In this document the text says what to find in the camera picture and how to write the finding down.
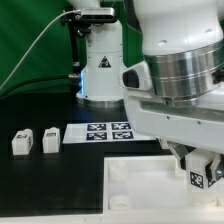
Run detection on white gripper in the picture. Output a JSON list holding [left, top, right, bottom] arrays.
[[124, 88, 224, 181]]

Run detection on white square table top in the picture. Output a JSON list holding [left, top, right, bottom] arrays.
[[103, 156, 224, 224]]

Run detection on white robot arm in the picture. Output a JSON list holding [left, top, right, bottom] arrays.
[[68, 0, 224, 181]]

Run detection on white tag sheet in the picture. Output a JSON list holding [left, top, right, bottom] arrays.
[[63, 121, 154, 144]]

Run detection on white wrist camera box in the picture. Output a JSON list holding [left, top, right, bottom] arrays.
[[119, 61, 152, 94]]

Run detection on black cables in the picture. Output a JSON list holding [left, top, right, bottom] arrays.
[[0, 73, 82, 101]]

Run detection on grey camera on stand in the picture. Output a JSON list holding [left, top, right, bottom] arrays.
[[81, 8, 115, 20]]

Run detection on black camera stand pole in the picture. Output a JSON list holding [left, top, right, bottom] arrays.
[[60, 14, 90, 73]]

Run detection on white camera cable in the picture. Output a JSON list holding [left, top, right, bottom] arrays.
[[0, 9, 83, 93]]

